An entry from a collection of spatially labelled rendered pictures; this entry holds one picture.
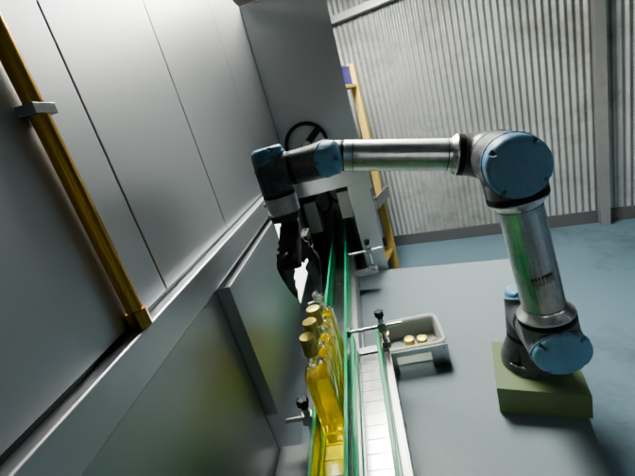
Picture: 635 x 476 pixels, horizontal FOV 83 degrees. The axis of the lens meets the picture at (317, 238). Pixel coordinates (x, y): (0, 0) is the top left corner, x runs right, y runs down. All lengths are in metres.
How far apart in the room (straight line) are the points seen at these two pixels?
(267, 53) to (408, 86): 2.27
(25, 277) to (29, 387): 0.11
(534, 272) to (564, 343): 0.16
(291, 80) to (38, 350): 1.57
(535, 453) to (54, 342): 0.98
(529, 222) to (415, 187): 3.26
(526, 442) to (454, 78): 3.27
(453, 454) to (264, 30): 1.72
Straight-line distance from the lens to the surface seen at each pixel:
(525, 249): 0.84
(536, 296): 0.89
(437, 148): 0.89
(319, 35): 1.83
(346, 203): 1.96
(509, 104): 3.91
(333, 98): 1.80
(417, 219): 4.14
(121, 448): 0.54
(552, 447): 1.10
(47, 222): 0.49
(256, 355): 0.85
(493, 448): 1.09
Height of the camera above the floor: 1.59
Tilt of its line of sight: 18 degrees down
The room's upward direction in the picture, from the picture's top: 16 degrees counter-clockwise
